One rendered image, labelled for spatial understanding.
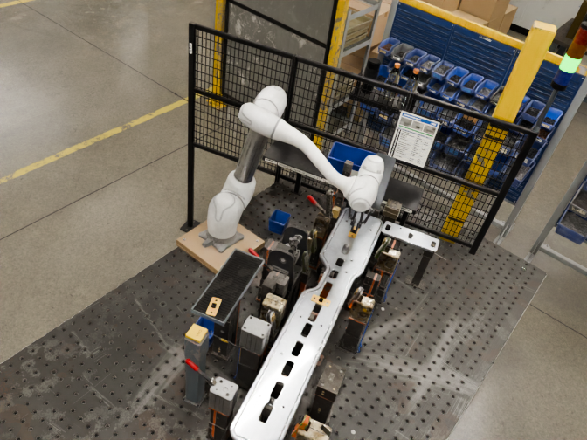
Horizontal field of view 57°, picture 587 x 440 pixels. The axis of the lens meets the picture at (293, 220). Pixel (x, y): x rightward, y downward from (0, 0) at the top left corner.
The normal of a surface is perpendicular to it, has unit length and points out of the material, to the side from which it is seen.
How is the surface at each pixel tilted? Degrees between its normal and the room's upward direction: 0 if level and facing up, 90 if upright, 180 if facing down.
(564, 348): 0
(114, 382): 0
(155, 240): 0
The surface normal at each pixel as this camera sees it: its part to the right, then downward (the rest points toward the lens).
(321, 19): -0.62, 0.48
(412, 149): -0.38, 0.58
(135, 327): 0.14, -0.73
